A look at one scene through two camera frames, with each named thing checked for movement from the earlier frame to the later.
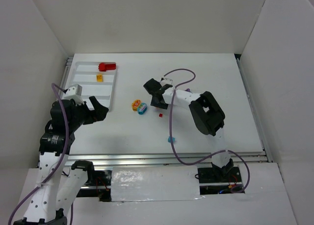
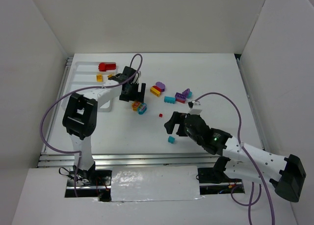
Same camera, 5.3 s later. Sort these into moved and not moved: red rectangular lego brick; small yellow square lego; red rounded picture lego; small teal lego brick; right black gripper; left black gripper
Moved: left black gripper; right black gripper
Not moved: red rounded picture lego; small yellow square lego; small teal lego brick; red rectangular lego brick
